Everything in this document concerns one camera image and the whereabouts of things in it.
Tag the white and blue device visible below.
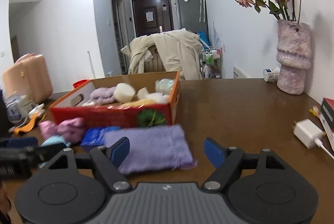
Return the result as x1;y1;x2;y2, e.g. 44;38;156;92
5;95;36;124

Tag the pink textured vase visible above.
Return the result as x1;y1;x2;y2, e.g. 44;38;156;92
276;19;312;95

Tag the red cardboard box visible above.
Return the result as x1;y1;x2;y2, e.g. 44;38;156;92
49;71;181;129

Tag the person's left hand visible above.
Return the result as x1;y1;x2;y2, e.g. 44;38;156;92
0;182;11;219

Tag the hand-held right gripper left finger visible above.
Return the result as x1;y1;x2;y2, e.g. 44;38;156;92
39;137;132;193

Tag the white charger adapter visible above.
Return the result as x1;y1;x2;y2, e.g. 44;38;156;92
293;119;324;149

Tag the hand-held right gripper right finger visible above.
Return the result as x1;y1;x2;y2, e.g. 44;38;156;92
202;137;286;192

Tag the small white can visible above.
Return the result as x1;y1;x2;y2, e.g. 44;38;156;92
263;66;280;83

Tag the interior doorway frame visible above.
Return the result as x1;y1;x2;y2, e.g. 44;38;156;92
110;0;128;76

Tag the beige coat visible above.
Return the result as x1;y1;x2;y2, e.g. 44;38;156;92
120;28;204;81

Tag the white umbrella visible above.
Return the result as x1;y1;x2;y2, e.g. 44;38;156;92
197;0;207;23

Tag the red plastic basin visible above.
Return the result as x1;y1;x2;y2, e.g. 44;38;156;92
72;79;88;89

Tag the small white tube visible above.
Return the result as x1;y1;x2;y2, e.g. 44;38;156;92
27;104;46;116

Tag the cream round sponge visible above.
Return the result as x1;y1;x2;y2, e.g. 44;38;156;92
113;82;136;103

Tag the dark brown door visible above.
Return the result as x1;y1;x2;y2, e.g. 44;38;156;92
132;0;174;38

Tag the orange strap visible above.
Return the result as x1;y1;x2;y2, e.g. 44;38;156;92
13;113;47;135

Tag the purple towel headband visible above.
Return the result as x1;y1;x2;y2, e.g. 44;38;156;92
90;86;117;105

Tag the wooden chair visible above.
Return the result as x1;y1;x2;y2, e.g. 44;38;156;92
143;43;167;73

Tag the trolley with bottles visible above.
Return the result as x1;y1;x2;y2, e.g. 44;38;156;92
199;46;225;80

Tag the bagged pale green sponge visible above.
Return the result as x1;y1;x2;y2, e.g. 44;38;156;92
144;78;175;104

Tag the pink suitcase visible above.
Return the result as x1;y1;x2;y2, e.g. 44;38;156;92
1;53;54;105

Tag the purple fuzzy cloth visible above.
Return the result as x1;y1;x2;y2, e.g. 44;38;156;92
104;124;198;175

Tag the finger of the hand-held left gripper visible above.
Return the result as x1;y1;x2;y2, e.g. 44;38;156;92
26;142;66;168
0;137;39;148

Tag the grey fridge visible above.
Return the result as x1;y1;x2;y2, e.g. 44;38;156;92
174;0;209;32

